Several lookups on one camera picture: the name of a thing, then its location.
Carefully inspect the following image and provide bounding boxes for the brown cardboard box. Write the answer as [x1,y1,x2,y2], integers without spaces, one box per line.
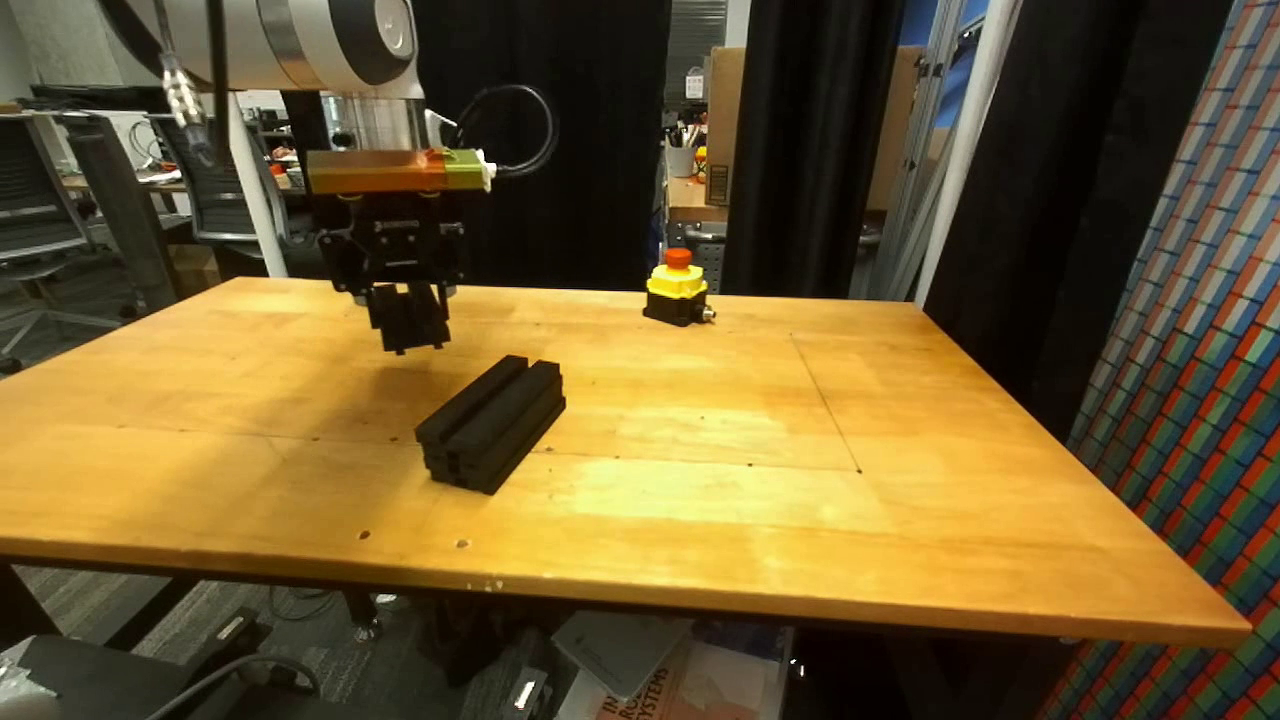
[702,45,752,211]

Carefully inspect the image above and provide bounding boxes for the white metal frame post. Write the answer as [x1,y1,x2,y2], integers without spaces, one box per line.
[908,0,1029,310]

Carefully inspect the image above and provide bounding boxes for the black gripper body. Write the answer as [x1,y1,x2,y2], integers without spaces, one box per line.
[316,193,474,287]

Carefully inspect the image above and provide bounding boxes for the thin black camera cable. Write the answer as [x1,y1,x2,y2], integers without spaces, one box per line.
[448,78,559,185]

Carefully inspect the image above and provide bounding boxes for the gray flat sheet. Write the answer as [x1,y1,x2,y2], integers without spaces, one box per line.
[549,603,697,699]

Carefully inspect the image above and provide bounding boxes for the yellow emergency stop button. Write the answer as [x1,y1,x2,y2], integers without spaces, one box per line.
[639,243,717,330]

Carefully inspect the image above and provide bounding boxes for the white box with orange print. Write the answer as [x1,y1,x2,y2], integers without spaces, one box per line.
[558,619,800,720]

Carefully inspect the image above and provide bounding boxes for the black padded seat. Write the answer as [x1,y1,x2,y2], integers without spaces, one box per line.
[0,631,203,720]

